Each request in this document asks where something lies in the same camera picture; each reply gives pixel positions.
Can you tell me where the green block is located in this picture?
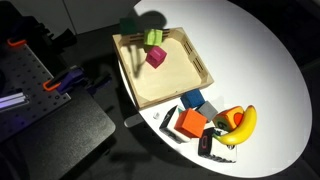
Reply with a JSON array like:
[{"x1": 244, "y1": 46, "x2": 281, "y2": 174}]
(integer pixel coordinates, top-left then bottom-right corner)
[{"x1": 119, "y1": 17, "x2": 140, "y2": 36}]

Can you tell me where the magenta block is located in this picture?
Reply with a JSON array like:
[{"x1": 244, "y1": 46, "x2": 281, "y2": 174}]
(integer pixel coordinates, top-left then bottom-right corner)
[{"x1": 145, "y1": 45, "x2": 168, "y2": 70}]

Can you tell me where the wooden tray box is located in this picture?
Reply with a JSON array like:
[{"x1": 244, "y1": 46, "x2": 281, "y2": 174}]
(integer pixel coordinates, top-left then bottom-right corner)
[{"x1": 112, "y1": 27, "x2": 215, "y2": 111}]

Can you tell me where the white table base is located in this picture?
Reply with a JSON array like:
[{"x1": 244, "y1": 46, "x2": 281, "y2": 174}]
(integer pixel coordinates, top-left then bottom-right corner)
[{"x1": 123, "y1": 113, "x2": 145, "y2": 129}]

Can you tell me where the grey block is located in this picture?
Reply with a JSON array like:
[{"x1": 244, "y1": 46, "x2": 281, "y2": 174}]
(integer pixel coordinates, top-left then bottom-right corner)
[{"x1": 195, "y1": 100, "x2": 219, "y2": 123}]

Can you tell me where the orange block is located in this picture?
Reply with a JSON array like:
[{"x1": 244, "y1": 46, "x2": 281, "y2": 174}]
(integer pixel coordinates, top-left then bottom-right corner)
[{"x1": 173, "y1": 107, "x2": 208, "y2": 139}]

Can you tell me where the black white letter block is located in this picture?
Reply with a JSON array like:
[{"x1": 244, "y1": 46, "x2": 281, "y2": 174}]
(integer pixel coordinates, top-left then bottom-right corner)
[
  {"x1": 158, "y1": 104, "x2": 191, "y2": 145},
  {"x1": 197, "y1": 126, "x2": 238, "y2": 164}
]

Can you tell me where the aluminium extrusion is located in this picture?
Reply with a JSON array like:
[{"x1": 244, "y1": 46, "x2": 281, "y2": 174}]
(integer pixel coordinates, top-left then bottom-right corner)
[{"x1": 0, "y1": 91, "x2": 31, "y2": 112}]

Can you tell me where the purple clamp orange tip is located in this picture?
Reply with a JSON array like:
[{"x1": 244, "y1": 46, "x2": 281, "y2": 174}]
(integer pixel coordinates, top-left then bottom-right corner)
[
  {"x1": 6, "y1": 18, "x2": 78, "y2": 51},
  {"x1": 42, "y1": 64, "x2": 113, "y2": 97}
]

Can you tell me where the yellow-green block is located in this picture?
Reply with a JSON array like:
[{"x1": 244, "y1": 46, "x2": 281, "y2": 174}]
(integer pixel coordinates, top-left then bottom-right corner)
[{"x1": 143, "y1": 28, "x2": 164, "y2": 47}]

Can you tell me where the black mat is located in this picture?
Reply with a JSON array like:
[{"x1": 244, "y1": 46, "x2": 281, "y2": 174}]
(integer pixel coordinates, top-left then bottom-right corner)
[{"x1": 14, "y1": 88, "x2": 117, "y2": 180}]

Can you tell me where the black pegboard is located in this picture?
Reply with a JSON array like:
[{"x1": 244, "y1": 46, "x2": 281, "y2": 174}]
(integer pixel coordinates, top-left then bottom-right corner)
[{"x1": 0, "y1": 43, "x2": 72, "y2": 143}]

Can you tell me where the blue block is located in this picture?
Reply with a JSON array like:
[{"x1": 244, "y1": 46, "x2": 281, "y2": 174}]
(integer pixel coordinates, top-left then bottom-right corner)
[{"x1": 180, "y1": 88, "x2": 206, "y2": 110}]

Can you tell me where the yellow banana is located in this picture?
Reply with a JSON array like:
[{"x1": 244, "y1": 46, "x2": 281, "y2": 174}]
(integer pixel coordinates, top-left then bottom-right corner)
[{"x1": 213, "y1": 104, "x2": 258, "y2": 146}]

